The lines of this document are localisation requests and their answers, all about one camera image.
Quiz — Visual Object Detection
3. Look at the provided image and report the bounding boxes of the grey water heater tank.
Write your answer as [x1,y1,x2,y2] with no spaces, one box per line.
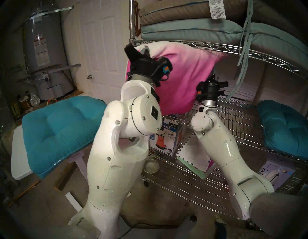
[23,7,75,100]

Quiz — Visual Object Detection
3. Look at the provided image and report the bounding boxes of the white window blinds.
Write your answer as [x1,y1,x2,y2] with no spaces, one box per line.
[214,60,265,103]

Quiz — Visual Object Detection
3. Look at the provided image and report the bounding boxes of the small metal bowl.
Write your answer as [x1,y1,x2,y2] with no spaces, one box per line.
[144,159,160,174]

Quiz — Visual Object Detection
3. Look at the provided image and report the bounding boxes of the white pink flamingo pillow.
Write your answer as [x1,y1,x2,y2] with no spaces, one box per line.
[126,41,228,115]

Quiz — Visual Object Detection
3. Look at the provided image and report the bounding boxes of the utility pump cardboard box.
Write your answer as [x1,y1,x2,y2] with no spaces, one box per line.
[149,118,186,156]

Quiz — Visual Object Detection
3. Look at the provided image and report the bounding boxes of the silver foil wrapped object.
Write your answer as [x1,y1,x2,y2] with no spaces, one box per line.
[30,93,41,107]

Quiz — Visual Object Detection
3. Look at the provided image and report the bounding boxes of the chrome wire shelf rack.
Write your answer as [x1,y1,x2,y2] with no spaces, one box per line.
[129,0,308,224]

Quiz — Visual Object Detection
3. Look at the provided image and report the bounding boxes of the light blue bench cushion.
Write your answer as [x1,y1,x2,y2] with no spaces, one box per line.
[141,0,308,100]

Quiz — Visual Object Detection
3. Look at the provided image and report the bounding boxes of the green paper sheet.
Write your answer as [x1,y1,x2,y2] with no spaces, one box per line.
[177,157,212,179]

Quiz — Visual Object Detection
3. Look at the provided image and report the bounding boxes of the wooden stick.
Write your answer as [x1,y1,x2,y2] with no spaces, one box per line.
[8,181,40,207]

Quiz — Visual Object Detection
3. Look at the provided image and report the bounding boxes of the tan bench cushion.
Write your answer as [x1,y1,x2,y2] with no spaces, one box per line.
[138,0,308,41]

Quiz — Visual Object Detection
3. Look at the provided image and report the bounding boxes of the wooden board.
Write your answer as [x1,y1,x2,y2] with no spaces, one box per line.
[54,164,72,191]

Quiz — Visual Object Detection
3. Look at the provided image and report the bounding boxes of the rusty anchor wall hook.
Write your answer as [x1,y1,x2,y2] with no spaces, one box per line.
[134,1,142,36]

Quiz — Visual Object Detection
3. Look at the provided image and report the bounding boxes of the white cushion care label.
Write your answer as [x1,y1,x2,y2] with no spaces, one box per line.
[208,0,227,20]

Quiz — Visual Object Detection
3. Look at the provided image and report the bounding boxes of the grey robot base platform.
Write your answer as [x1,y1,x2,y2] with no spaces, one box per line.
[118,217,217,239]

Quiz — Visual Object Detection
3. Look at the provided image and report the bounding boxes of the metal water heater strap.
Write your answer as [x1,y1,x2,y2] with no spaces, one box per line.
[29,6,74,21]
[47,63,81,74]

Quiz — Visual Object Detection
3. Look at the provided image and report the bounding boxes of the white panel door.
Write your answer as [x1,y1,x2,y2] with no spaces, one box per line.
[79,0,133,99]

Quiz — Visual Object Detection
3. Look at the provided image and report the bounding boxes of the white folding table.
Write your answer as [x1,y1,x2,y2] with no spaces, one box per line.
[12,125,88,212]

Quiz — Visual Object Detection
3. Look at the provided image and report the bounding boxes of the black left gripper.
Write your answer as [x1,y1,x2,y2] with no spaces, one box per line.
[124,43,173,87]

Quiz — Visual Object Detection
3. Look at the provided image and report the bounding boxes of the teal tufted seat cushion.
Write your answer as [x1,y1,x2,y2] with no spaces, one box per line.
[257,100,308,160]
[22,96,107,179]

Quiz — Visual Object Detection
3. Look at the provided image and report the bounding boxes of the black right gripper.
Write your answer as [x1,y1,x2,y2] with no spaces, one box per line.
[196,72,229,101]

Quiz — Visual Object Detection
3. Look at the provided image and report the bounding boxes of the lamp picture cardboard box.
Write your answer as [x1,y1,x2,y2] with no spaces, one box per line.
[257,159,306,193]

